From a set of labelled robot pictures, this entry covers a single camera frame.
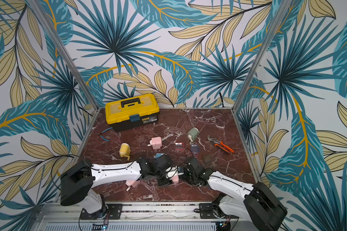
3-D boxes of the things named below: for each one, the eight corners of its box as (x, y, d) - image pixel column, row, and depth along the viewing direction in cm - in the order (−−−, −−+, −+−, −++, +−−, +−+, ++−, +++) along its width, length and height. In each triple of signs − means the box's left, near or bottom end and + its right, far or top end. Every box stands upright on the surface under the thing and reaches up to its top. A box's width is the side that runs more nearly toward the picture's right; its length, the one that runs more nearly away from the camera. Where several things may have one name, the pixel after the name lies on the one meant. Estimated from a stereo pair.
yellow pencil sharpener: (120, 160, 92) (117, 156, 87) (123, 148, 98) (121, 143, 93) (129, 160, 92) (127, 156, 87) (132, 148, 98) (130, 143, 93)
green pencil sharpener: (185, 139, 103) (186, 133, 97) (192, 132, 107) (194, 126, 101) (191, 144, 101) (192, 138, 95) (199, 136, 105) (200, 130, 99)
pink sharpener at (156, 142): (150, 150, 98) (149, 144, 92) (151, 142, 102) (150, 136, 96) (161, 150, 98) (161, 145, 92) (162, 142, 102) (161, 136, 96)
